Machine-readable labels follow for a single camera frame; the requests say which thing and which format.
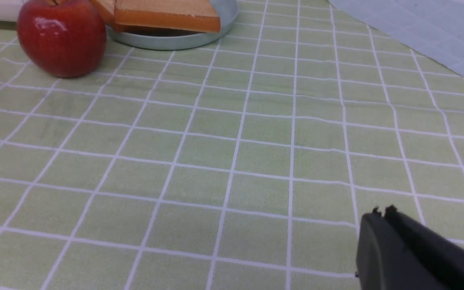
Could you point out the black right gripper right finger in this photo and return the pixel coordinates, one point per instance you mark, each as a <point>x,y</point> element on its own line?
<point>443,259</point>

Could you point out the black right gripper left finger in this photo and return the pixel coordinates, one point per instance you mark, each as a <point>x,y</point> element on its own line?
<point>385,262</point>

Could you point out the light blue plate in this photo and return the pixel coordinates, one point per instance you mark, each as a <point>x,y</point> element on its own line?
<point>172,40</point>

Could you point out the red apple toy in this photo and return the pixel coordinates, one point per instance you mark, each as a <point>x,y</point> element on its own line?
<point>64,38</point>

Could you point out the green checkered tablecloth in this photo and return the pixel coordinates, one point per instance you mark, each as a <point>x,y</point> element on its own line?
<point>245,164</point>

